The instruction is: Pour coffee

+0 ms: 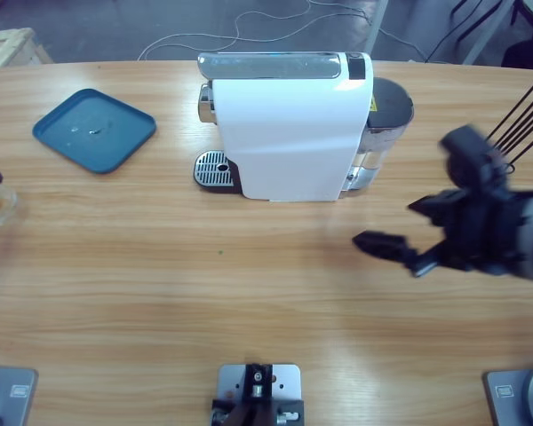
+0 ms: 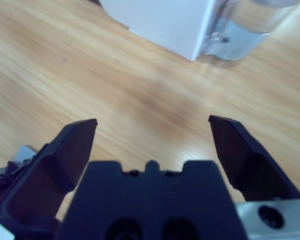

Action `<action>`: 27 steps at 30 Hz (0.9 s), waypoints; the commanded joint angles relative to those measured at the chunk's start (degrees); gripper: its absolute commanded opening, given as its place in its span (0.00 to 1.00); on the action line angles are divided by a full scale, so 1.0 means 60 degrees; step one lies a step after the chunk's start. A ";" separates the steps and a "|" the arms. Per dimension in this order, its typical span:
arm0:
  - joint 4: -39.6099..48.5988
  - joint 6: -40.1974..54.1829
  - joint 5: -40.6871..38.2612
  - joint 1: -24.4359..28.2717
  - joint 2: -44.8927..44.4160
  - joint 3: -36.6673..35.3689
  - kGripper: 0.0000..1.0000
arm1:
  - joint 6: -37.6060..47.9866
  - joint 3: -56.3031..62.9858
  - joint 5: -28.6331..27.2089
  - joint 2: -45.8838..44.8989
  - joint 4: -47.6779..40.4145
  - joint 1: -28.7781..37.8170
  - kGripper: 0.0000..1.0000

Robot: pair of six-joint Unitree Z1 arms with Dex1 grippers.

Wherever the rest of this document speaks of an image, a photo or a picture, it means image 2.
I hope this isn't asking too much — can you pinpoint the white capsule coffee machine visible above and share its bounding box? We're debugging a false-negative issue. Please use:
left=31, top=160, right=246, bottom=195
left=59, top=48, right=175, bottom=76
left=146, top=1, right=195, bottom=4
left=99, top=0, right=216, bottom=62

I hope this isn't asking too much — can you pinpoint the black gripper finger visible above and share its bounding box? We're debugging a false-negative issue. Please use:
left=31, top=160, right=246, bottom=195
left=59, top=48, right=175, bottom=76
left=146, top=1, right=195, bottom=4
left=208, top=114, right=300, bottom=202
left=0, top=118, right=99, bottom=234

